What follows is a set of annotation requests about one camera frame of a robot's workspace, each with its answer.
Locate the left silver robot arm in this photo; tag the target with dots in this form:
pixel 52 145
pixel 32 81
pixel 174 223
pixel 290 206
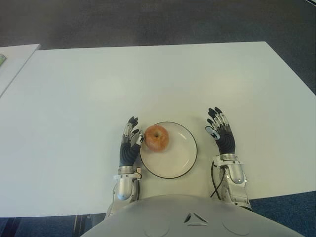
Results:
pixel 124 185

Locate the green object on side table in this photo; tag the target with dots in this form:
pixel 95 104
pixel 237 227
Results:
pixel 2 59

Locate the white side table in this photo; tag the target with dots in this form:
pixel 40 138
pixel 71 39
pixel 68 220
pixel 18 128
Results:
pixel 17 64

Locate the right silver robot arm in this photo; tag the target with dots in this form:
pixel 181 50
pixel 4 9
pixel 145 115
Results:
pixel 237 172

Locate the white plate with black rim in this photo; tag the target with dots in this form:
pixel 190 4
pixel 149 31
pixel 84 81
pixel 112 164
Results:
pixel 172 160

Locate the red yellow apple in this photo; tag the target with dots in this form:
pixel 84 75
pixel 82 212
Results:
pixel 156 138

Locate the grey robot torso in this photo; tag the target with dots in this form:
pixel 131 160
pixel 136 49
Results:
pixel 187 222

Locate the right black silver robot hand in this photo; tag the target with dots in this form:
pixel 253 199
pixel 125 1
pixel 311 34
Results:
pixel 227 142

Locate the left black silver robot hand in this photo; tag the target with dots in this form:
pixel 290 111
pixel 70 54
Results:
pixel 127 153

